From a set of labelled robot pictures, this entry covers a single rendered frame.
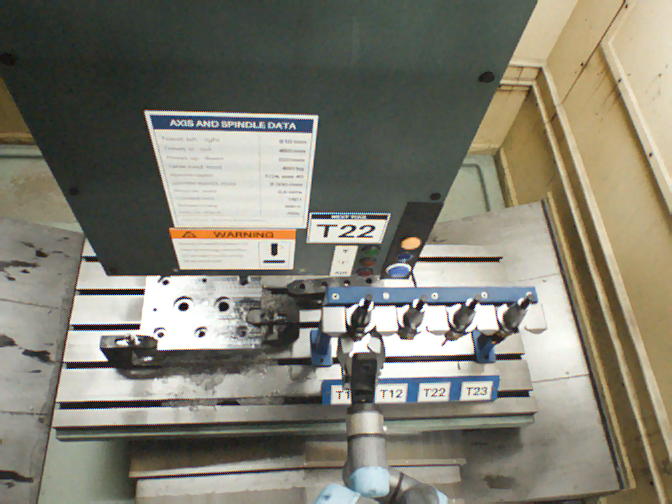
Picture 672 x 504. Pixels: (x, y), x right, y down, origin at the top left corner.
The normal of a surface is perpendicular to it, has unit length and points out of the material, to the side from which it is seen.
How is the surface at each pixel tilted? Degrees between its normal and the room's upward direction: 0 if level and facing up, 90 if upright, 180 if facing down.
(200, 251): 90
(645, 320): 90
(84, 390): 0
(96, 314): 0
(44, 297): 24
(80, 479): 0
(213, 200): 90
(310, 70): 90
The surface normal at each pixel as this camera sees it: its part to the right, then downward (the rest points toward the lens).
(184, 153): 0.06, 0.87
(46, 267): 0.50, -0.45
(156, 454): -0.02, -0.49
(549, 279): -0.31, -0.45
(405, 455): 0.23, -0.49
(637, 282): -0.99, 0.00
